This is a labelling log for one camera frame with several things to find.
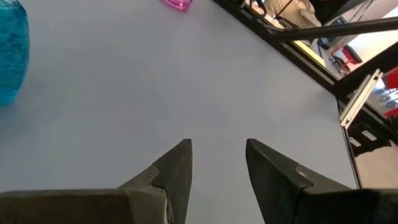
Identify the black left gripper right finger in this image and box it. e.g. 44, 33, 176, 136
245, 138, 398, 224

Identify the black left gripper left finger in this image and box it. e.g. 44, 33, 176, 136
0, 138, 193, 224

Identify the blue patterned glass vase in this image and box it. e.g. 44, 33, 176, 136
0, 0, 30, 107

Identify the pink ribbed glass vase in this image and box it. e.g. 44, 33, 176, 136
159, 0, 194, 13

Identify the silver aluminium profile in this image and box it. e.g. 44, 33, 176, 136
339, 68, 384, 130

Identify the red chair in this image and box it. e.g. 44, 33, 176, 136
330, 44, 363, 75

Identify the black table frame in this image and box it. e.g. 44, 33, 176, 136
213, 0, 398, 190

